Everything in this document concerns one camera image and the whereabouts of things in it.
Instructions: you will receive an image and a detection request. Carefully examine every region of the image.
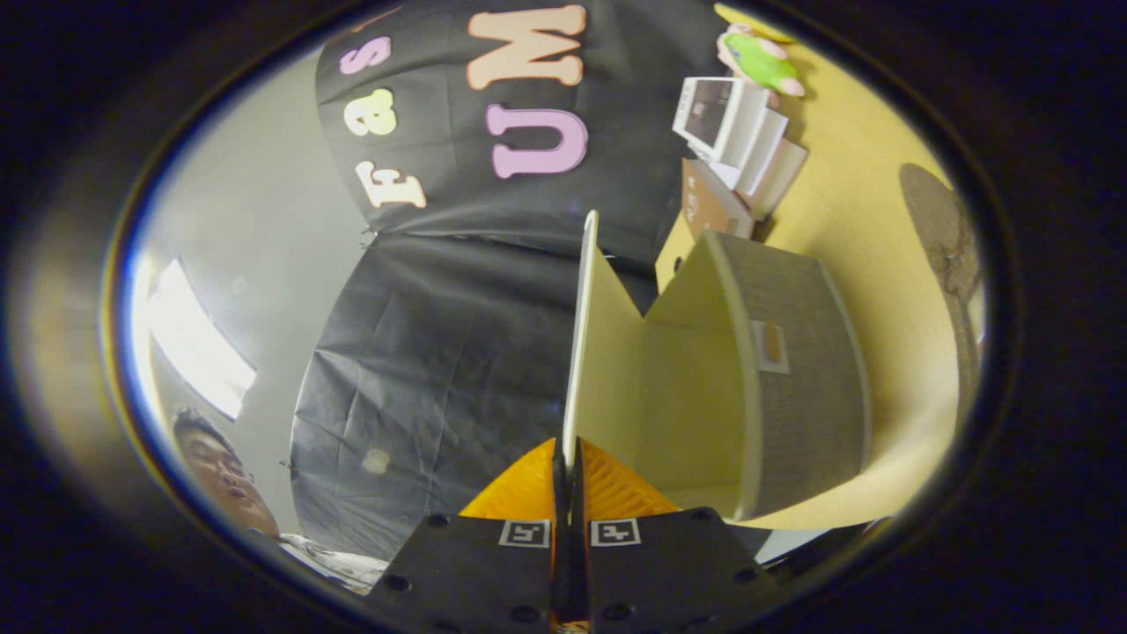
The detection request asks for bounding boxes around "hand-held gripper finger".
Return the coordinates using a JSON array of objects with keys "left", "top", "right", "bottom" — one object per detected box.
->
[
  {"left": 571, "top": 439, "right": 783, "bottom": 633},
  {"left": 365, "top": 439, "right": 571, "bottom": 633}
]

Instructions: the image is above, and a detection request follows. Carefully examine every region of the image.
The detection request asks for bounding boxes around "grey fabric storage box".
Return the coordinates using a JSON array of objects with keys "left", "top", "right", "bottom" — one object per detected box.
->
[{"left": 562, "top": 210, "right": 874, "bottom": 531}]

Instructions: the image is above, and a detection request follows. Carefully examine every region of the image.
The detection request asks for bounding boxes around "brown fuzzy shoe with bow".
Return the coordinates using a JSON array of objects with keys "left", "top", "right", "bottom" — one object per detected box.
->
[{"left": 898, "top": 163, "right": 985, "bottom": 424}]

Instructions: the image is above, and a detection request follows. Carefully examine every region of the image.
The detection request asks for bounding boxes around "person's head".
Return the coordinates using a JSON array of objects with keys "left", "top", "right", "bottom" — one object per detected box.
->
[{"left": 172, "top": 407, "right": 283, "bottom": 538}]

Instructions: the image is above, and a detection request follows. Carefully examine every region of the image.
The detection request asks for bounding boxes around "brown book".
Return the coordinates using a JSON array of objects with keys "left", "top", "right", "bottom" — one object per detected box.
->
[{"left": 681, "top": 158, "right": 756, "bottom": 240}]

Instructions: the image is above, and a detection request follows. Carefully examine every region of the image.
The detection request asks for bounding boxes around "ceiling light panel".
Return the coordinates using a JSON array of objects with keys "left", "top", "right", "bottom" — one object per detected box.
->
[{"left": 145, "top": 258, "right": 258, "bottom": 421}]

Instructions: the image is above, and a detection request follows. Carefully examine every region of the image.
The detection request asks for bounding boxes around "plain white book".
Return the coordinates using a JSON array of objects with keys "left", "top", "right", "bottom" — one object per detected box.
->
[
  {"left": 748, "top": 139, "right": 809, "bottom": 221},
  {"left": 722, "top": 106, "right": 789, "bottom": 196}
]

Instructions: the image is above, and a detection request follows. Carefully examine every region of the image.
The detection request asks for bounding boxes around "white book with portrait cover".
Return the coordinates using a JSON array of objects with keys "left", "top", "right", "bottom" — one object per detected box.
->
[{"left": 672, "top": 77, "right": 745, "bottom": 164}]

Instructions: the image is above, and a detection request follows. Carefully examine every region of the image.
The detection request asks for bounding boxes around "green and pink plush toy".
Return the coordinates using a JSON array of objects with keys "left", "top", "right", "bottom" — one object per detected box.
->
[{"left": 716, "top": 24, "right": 806, "bottom": 98}]

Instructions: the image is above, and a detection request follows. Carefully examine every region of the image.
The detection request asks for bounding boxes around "yellow fluffy plush ball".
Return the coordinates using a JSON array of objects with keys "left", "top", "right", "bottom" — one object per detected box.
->
[{"left": 713, "top": 3, "right": 793, "bottom": 43}]

